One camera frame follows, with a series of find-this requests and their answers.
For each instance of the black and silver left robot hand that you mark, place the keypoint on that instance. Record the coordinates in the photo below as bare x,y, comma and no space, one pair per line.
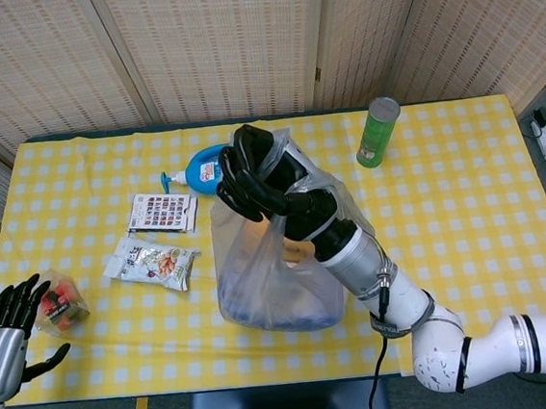
1,346

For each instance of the blue pump soap bottle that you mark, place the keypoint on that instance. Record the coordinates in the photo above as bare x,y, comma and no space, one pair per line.
197,173

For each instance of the woven folding screen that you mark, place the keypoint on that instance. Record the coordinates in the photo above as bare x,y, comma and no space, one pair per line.
219,45

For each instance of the green chip can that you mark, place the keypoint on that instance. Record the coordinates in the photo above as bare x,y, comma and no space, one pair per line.
375,132

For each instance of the orange plush toy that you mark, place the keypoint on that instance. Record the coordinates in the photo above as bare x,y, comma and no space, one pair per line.
257,244

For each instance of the yellow checked tablecloth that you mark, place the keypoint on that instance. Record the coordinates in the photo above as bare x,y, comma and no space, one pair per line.
446,197

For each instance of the card pack with coloured squares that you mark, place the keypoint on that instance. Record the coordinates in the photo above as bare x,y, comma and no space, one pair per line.
162,212

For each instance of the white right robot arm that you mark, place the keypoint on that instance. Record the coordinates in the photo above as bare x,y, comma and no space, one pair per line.
460,341

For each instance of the clear packet of red items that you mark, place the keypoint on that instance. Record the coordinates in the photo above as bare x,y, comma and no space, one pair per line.
62,304

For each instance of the translucent plastic bag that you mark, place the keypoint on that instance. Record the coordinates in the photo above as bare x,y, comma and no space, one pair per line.
261,283

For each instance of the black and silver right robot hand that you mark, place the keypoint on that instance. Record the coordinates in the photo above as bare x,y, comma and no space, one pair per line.
271,185

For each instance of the white snack packet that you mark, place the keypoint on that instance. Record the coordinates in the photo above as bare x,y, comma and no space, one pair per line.
153,264

